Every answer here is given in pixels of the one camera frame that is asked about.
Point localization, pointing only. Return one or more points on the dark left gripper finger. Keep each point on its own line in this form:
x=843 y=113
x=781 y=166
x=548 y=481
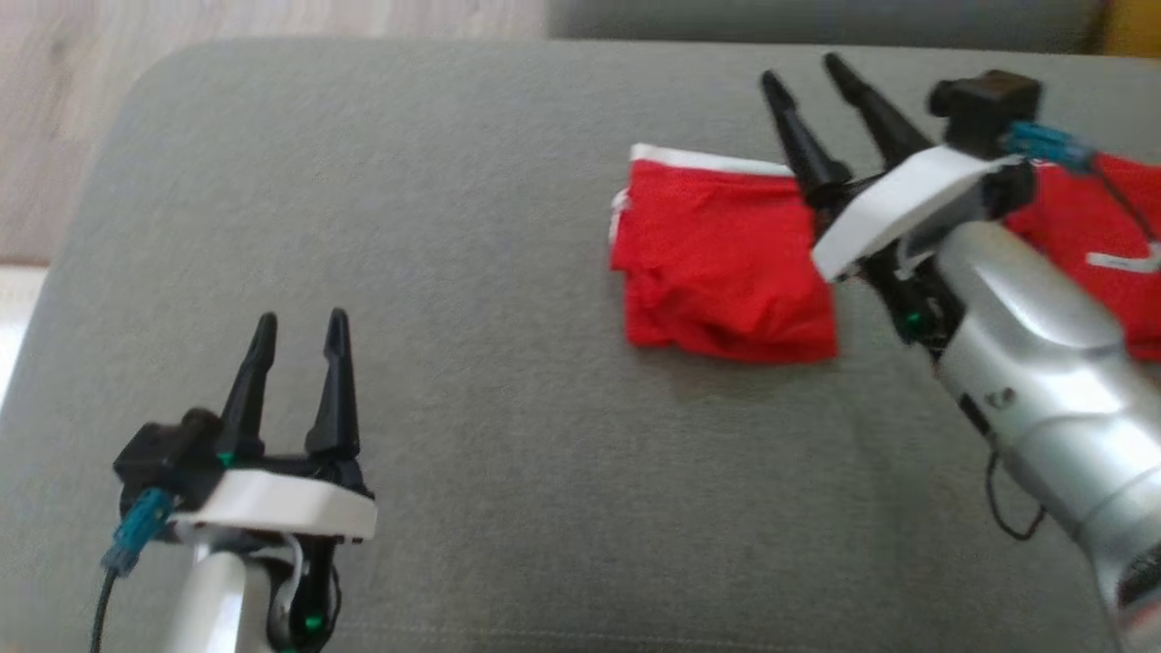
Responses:
x=249 y=399
x=336 y=399

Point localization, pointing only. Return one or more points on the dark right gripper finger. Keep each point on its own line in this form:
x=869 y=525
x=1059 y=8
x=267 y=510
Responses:
x=884 y=122
x=812 y=154

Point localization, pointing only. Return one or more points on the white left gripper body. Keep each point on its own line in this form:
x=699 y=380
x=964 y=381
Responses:
x=272 y=503

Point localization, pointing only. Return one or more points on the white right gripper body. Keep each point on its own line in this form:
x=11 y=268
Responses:
x=898 y=209

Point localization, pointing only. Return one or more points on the red white basketball shorts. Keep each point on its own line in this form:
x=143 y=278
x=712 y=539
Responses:
x=717 y=263

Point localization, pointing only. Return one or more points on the red white basketball jersey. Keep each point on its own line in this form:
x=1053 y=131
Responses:
x=1079 y=227

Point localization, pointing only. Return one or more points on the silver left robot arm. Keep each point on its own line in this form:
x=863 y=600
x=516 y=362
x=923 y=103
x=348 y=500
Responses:
x=213 y=599

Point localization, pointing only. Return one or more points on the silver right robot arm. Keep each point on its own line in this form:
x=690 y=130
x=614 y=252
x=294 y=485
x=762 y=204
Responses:
x=1025 y=345

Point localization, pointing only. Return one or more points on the yellow and grey sofa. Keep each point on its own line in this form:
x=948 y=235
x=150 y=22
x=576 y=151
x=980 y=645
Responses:
x=499 y=317

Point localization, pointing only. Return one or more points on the yellow sofa backrest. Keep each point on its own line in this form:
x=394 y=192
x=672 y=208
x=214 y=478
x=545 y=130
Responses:
x=1134 y=27

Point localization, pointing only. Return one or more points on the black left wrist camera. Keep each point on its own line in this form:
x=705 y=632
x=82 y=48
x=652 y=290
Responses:
x=168 y=453

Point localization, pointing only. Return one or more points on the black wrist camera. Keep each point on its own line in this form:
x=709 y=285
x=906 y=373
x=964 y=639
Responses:
x=984 y=109
x=168 y=453

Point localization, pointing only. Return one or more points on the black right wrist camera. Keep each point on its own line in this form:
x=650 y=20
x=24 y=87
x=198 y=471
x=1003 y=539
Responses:
x=984 y=109

